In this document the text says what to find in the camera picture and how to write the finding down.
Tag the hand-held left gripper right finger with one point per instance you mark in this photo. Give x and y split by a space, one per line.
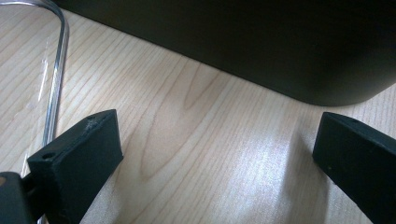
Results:
358 158

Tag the black plastic bin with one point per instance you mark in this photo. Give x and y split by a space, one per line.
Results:
249 37

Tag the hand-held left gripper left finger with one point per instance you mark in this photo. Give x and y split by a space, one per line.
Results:
84 161

